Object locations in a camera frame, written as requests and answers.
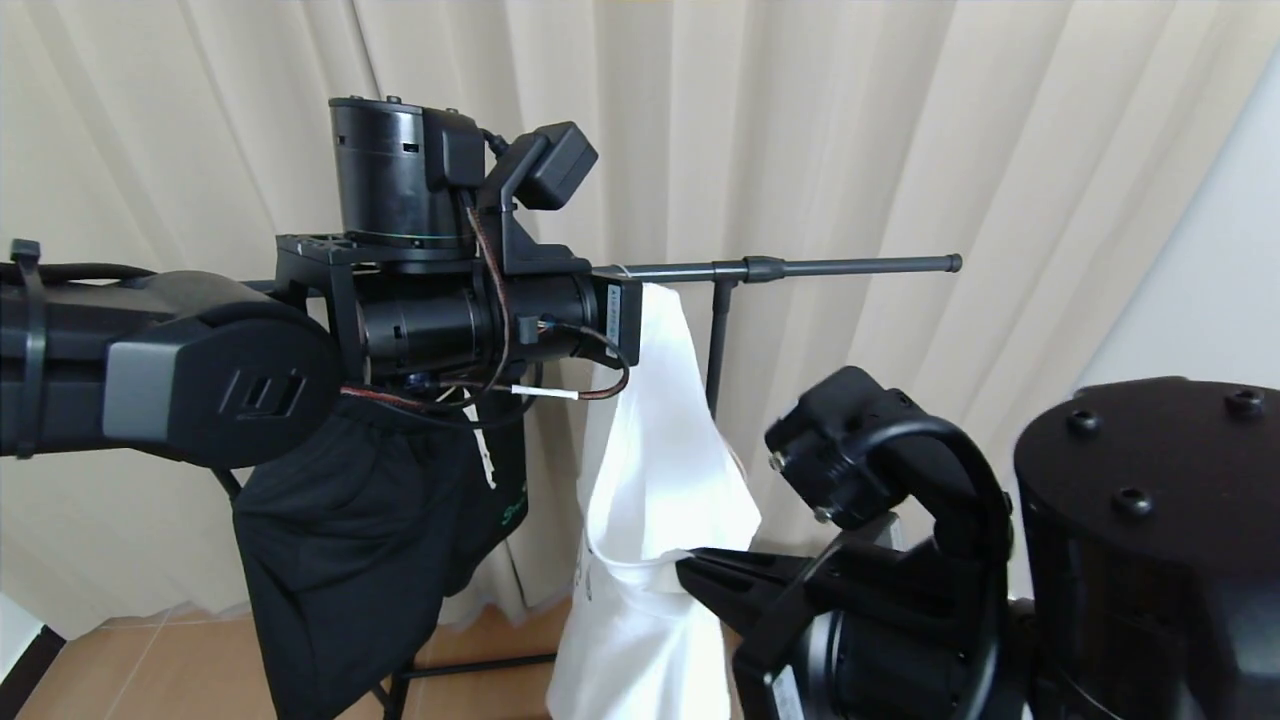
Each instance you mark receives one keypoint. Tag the beige curtain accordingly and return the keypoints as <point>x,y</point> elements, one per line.
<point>800,130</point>

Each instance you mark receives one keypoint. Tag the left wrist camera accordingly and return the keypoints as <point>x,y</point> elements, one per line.
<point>560,165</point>

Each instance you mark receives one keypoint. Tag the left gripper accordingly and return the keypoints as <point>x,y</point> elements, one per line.
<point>430,320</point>

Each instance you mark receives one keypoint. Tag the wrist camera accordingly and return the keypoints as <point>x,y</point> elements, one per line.
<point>840,450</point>
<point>560,165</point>

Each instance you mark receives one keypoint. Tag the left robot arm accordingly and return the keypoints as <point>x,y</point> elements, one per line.
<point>200,370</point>

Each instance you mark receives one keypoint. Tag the white printed t-shirt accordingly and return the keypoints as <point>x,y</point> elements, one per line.
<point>650,470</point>

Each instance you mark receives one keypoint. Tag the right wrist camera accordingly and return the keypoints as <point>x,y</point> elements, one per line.
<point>840,450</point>

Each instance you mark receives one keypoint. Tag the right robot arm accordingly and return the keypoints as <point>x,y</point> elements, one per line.
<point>1150,560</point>

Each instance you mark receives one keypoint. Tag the black shorts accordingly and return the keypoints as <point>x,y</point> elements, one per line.
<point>350,550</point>

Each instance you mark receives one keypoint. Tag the black clothes rack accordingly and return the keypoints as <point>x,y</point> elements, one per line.
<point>850,266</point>

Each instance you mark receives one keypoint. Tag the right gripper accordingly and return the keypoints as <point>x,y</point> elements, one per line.
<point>880,650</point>

